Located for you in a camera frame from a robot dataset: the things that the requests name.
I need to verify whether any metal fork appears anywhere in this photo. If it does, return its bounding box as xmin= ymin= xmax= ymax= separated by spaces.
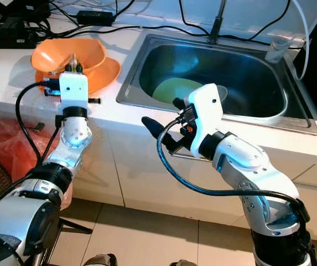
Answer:
xmin=66 ymin=53 xmax=83 ymax=71

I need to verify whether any orange bowl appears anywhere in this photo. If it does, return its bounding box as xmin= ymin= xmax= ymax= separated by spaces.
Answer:
xmin=31 ymin=38 xmax=106 ymax=75

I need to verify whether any green plate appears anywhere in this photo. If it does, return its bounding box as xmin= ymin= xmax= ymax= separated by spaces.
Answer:
xmin=152 ymin=78 xmax=203 ymax=105

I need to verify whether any orange plate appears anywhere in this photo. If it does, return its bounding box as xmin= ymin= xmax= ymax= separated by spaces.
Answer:
xmin=35 ymin=55 xmax=121 ymax=95

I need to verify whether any grey bowl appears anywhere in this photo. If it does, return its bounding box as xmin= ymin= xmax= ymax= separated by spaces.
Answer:
xmin=214 ymin=83 xmax=229 ymax=101

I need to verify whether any black power adapter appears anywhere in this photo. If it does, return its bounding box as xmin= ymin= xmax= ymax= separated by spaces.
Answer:
xmin=76 ymin=11 xmax=115 ymax=26

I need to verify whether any black power strip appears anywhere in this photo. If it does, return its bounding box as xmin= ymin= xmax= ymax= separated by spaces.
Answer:
xmin=0 ymin=25 xmax=40 ymax=49

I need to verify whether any red plastic bag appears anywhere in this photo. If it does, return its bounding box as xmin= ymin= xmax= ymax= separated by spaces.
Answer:
xmin=0 ymin=119 xmax=70 ymax=211

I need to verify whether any black labelled device box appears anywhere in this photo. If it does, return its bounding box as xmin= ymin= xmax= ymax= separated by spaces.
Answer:
xmin=0 ymin=0 xmax=51 ymax=23

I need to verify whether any stainless steel sink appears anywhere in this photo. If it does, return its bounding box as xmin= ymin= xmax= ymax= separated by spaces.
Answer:
xmin=117 ymin=33 xmax=317 ymax=135

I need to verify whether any metal faucet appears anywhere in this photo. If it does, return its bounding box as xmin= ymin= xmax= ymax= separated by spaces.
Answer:
xmin=207 ymin=0 xmax=227 ymax=44

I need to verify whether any clear plastic cup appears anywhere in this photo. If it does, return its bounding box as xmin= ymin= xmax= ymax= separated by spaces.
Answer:
xmin=265 ymin=38 xmax=292 ymax=63

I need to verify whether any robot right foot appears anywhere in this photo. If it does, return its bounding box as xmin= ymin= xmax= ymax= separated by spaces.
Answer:
xmin=172 ymin=259 xmax=198 ymax=266

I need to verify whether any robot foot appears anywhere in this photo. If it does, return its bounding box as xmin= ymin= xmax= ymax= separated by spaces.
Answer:
xmin=84 ymin=254 xmax=117 ymax=266
xmin=172 ymin=259 xmax=198 ymax=266

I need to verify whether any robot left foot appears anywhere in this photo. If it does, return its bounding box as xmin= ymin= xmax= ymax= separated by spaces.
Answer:
xmin=84 ymin=254 xmax=117 ymax=266

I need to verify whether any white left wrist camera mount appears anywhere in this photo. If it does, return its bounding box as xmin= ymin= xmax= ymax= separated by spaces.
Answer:
xmin=59 ymin=73 xmax=89 ymax=109

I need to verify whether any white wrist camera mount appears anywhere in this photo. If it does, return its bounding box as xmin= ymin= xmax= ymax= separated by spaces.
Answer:
xmin=188 ymin=83 xmax=224 ymax=158
xmin=59 ymin=73 xmax=89 ymax=109

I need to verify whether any silver drawer handle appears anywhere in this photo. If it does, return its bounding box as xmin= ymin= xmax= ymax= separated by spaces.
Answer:
xmin=0 ymin=114 xmax=47 ymax=132
xmin=167 ymin=150 xmax=198 ymax=162

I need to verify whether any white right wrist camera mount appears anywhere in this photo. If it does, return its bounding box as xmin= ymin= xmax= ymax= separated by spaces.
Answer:
xmin=188 ymin=83 xmax=224 ymax=158

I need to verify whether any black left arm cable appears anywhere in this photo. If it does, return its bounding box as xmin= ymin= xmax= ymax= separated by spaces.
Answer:
xmin=15 ymin=81 xmax=51 ymax=164

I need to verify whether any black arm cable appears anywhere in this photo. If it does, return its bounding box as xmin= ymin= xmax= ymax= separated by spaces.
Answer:
xmin=156 ymin=117 xmax=306 ymax=211
xmin=15 ymin=81 xmax=51 ymax=164

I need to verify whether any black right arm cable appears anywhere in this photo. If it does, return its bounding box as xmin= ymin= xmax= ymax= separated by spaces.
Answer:
xmin=156 ymin=117 xmax=306 ymax=211

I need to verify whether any white hose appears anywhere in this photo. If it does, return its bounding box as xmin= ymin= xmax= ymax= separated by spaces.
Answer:
xmin=292 ymin=0 xmax=311 ymax=81

